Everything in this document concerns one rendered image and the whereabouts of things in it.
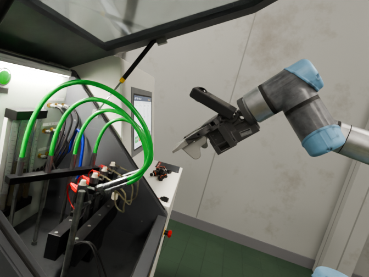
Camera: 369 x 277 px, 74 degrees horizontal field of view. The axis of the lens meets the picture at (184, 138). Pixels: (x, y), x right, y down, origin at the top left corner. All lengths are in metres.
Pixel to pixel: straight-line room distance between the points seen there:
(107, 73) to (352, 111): 2.57
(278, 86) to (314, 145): 0.14
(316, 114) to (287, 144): 2.41
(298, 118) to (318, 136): 0.05
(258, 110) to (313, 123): 0.11
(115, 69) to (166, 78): 1.94
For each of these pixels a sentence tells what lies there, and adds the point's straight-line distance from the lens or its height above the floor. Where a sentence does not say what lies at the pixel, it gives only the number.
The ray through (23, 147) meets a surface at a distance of 0.87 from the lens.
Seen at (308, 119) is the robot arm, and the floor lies 1.47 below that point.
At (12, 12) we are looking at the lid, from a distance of 0.71.
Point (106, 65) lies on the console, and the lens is 1.12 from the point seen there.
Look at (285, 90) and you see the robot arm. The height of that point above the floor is 1.52.
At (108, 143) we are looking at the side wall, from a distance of 1.08.
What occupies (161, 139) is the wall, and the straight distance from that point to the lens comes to 3.01.
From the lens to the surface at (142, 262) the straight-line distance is 0.83.
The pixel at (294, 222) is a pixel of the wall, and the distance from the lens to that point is 3.19.
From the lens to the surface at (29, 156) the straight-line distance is 1.03.
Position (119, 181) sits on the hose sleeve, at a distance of 0.75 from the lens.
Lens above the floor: 1.45
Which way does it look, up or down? 8 degrees down
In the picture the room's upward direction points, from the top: 15 degrees clockwise
